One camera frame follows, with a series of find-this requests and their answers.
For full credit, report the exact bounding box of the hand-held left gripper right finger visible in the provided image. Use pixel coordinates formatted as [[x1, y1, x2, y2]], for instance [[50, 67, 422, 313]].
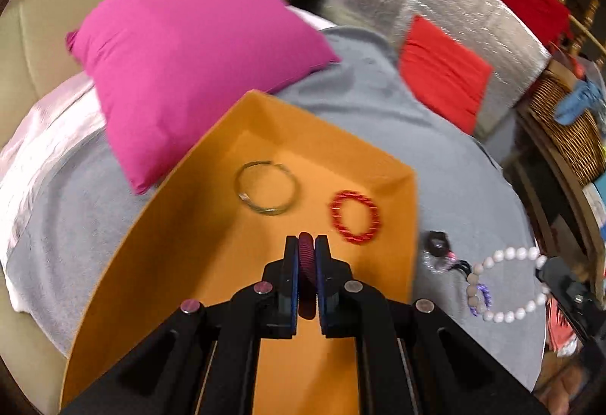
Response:
[[315, 234, 550, 415]]

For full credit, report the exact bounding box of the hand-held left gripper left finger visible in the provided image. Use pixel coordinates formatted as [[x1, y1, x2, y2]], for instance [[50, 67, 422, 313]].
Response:
[[59, 234, 304, 415]]

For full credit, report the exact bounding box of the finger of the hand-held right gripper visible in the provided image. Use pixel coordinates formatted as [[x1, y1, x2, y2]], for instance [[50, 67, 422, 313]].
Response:
[[535, 256, 597, 340]]

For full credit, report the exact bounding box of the dark pink beaded bracelet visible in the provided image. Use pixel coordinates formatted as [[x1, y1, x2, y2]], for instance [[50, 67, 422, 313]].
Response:
[[297, 231, 317, 320]]

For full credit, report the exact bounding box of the white bead bracelet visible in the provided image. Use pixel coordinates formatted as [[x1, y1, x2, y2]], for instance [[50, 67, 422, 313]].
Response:
[[466, 246, 552, 325]]

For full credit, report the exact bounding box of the purple bead bracelet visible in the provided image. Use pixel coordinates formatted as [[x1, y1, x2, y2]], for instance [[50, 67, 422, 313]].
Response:
[[469, 282, 493, 317]]

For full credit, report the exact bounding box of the orange tray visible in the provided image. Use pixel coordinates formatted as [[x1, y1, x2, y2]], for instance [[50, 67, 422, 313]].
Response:
[[61, 89, 420, 411]]

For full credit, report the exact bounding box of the clear pink bead bracelet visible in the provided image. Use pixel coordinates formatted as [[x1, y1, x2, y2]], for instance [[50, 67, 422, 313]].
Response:
[[421, 249, 458, 275]]

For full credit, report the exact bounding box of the black loop hair tie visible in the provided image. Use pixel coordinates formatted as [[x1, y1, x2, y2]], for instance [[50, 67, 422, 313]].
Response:
[[447, 256, 473, 276]]

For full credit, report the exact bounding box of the metal bangle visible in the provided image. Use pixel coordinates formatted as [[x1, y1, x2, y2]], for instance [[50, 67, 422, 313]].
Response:
[[235, 161, 300, 216]]

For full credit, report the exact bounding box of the wicker basket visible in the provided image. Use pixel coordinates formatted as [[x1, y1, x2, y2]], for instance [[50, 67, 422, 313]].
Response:
[[528, 74, 606, 186]]

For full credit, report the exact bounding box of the grey blanket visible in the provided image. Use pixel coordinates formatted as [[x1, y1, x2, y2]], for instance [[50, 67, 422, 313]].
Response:
[[2, 26, 545, 390]]

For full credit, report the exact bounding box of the blue cloth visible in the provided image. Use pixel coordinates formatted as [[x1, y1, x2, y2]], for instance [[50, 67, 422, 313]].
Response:
[[554, 79, 604, 125]]

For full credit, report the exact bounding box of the pink pillow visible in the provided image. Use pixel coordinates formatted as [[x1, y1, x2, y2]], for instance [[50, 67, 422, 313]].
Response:
[[65, 0, 342, 195]]

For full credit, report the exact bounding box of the red pillow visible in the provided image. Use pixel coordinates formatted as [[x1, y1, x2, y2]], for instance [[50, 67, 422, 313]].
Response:
[[399, 15, 494, 136]]

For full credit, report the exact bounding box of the beige leather sofa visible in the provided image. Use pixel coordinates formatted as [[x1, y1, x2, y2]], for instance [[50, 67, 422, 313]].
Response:
[[0, 0, 209, 401]]

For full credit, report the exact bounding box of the red bead bracelet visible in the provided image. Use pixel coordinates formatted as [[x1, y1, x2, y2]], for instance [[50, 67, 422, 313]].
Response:
[[329, 190, 382, 248]]

